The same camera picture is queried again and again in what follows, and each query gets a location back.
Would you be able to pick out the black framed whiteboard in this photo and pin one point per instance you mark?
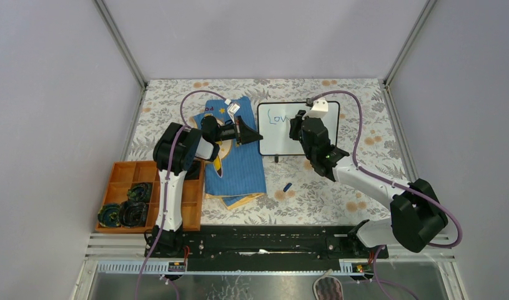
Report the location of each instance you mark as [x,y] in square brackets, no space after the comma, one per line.
[274,125]

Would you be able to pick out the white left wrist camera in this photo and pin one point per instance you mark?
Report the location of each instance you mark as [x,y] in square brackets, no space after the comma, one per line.
[232,109]

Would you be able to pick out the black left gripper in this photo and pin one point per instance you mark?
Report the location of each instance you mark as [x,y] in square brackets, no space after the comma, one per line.
[241,132]

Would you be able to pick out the blue marker cap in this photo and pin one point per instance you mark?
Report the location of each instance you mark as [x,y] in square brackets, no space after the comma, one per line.
[287,187]

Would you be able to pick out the black mounting rail base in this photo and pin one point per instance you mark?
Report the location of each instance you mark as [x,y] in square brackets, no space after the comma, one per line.
[262,248]

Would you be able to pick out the striped object at bottom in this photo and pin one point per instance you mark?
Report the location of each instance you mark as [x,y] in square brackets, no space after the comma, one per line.
[327,287]

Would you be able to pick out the black roll in tray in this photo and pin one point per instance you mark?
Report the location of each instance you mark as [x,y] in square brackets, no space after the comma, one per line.
[140,192]
[133,214]
[108,215]

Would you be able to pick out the floral tablecloth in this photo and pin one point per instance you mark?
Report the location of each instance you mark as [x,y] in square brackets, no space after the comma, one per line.
[364,118]

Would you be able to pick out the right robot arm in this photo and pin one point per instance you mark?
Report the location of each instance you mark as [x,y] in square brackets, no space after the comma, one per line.
[414,218]

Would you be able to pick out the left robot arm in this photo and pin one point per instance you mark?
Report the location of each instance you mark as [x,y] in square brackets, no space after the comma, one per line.
[174,154]

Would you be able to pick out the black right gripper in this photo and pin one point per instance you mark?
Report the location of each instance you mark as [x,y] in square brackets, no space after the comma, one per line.
[295,124]

